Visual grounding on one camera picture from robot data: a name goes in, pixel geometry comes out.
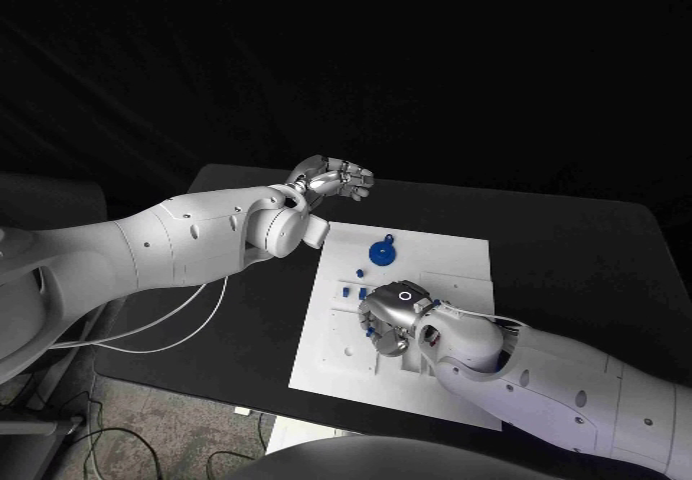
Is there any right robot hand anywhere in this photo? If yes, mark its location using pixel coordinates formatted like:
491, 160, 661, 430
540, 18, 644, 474
356, 279, 439, 358

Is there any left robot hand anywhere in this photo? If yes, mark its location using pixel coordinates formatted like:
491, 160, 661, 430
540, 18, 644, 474
283, 154, 376, 203

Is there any white task board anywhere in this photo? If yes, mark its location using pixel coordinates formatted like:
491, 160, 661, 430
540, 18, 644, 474
286, 220, 504, 432

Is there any blue gear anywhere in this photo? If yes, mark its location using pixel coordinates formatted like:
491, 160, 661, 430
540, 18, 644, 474
367, 234, 399, 268

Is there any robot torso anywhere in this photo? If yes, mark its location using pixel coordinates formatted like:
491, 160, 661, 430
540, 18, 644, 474
214, 434, 578, 480

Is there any grey metal stand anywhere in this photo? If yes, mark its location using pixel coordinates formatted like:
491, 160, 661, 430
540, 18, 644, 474
0, 412, 86, 437

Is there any white cable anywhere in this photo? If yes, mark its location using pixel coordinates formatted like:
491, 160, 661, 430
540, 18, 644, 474
46, 283, 208, 350
433, 298, 529, 328
93, 275, 230, 356

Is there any black floor cable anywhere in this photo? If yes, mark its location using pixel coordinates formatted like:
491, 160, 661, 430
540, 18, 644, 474
66, 389, 165, 480

